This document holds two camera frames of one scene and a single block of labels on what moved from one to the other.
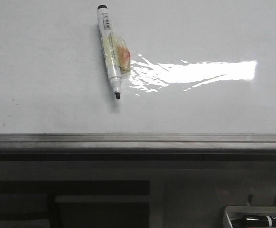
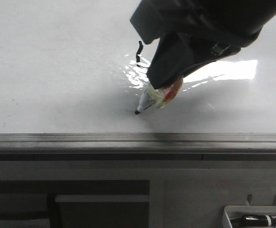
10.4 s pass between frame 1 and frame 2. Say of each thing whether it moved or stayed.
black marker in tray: stayed
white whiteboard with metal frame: stayed
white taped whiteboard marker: moved
